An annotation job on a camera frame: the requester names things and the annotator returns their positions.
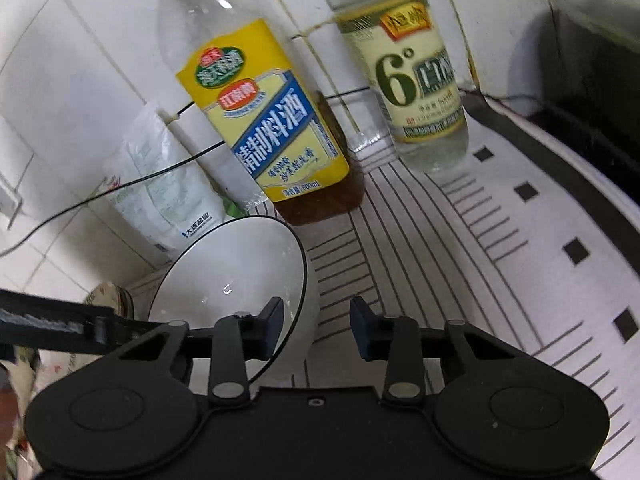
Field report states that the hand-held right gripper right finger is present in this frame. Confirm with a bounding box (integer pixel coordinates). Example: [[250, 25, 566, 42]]
[[349, 296, 527, 409]]

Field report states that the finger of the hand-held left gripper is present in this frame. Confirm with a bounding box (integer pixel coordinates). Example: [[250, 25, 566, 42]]
[[115, 314, 193, 381]]

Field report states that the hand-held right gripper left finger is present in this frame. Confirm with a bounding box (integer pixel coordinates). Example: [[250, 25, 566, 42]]
[[102, 296, 285, 409]]

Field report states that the floral patterned bowl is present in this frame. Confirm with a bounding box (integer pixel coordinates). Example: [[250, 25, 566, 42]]
[[0, 281, 135, 441]]

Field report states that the white bowl with black rim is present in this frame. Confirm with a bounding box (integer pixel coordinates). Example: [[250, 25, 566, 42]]
[[146, 215, 321, 387]]

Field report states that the striped counter mat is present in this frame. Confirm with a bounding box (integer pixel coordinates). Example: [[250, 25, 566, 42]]
[[122, 87, 640, 480]]

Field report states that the white salt bag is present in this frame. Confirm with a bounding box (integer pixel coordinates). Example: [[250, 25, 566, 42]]
[[101, 101, 248, 257]]

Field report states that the yellow label cooking wine bottle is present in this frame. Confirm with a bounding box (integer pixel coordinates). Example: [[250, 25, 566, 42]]
[[139, 0, 367, 227]]

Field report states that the clear vinegar bottle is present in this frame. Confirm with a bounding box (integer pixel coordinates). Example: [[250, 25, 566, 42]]
[[312, 0, 471, 175]]

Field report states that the black power cable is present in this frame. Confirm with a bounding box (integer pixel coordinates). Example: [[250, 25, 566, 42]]
[[0, 86, 383, 257]]

